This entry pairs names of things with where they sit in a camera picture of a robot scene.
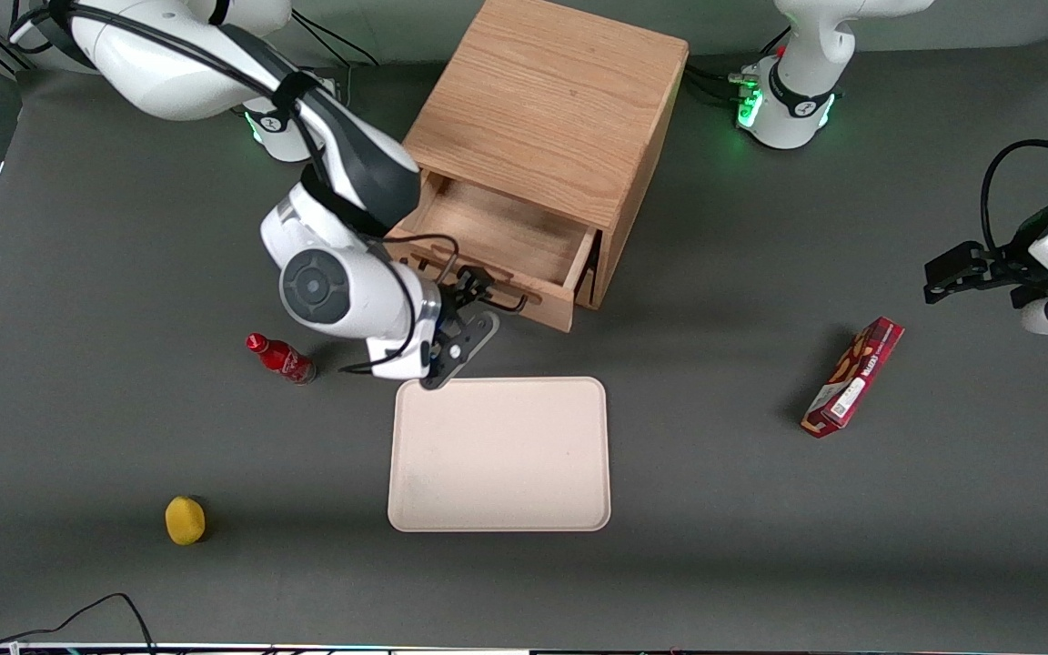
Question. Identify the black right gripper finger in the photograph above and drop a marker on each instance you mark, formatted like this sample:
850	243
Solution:
478	297
480	277

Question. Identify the red cookie box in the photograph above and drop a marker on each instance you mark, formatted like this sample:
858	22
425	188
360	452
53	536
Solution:
854	377

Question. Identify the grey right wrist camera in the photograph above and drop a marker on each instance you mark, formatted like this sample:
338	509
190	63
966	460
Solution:
474	337

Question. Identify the red cola bottle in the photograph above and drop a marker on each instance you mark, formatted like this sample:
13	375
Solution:
283	358

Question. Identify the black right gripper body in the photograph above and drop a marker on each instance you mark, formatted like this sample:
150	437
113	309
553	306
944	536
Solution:
462	293

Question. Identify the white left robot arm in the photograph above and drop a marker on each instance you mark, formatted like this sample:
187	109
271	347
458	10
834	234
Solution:
797	91

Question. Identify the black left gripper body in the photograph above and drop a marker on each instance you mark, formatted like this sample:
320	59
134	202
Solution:
1008	270

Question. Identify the yellow lemon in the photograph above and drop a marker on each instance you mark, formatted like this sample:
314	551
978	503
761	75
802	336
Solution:
185	520

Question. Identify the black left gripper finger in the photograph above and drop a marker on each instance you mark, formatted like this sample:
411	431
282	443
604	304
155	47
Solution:
953	284
959	257

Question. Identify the beige plastic tray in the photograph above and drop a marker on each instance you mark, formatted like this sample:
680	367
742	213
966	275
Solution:
498	453

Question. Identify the wooden drawer cabinet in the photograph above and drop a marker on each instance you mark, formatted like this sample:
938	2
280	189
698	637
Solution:
551	100

